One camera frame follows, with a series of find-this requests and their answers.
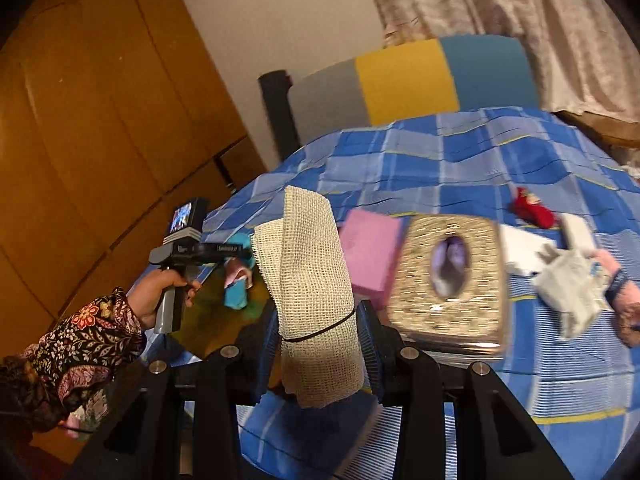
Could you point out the purple cardboard box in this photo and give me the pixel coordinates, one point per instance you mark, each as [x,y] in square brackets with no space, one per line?
[372,255]

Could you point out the beige mesh cloth roll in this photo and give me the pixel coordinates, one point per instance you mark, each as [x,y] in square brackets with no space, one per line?
[310,280]

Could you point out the beige floral curtain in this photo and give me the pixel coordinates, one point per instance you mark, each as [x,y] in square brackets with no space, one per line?
[500,10]

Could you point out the red plush toy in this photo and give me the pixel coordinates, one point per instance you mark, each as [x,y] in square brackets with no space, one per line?
[532,210]

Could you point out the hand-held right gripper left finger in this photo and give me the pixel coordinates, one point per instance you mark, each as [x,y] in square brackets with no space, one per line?
[272,355]

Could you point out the wooden wardrobe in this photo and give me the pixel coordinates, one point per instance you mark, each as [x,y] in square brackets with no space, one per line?
[100,110]

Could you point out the white plastic packet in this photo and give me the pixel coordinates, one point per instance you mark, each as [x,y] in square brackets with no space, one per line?
[522,250]

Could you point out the grey yellow blue chair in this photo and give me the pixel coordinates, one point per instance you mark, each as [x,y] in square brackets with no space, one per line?
[400,85]

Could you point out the wooden side desk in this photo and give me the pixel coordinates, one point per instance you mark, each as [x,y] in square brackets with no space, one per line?
[607,130]

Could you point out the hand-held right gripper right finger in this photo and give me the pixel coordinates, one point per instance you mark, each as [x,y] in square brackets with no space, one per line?
[370,350]

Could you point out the dark wristband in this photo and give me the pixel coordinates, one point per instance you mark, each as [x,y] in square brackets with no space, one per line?
[617,285]

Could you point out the gold metal tray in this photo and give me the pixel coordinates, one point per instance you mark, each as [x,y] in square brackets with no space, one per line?
[220,325]

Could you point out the blue checkered tablecloth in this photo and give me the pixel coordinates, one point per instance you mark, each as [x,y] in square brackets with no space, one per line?
[450,170]

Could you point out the person's left hand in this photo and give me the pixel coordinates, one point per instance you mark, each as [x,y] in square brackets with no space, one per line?
[147,300]

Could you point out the person's left forearm floral sleeve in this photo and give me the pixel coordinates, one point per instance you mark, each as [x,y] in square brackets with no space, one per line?
[65,360]

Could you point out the blue plush toy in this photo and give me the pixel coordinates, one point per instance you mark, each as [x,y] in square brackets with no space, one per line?
[237,297]

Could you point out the white foam block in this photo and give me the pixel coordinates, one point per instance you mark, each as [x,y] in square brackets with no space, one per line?
[576,232]

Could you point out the ornate gold tissue box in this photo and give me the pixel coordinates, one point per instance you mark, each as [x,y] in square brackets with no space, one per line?
[440,305]

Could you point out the white socks with blue band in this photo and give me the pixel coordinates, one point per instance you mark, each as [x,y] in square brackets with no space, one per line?
[570,285]

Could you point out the black cylindrical post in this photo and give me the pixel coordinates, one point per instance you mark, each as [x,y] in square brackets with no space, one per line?
[280,115]

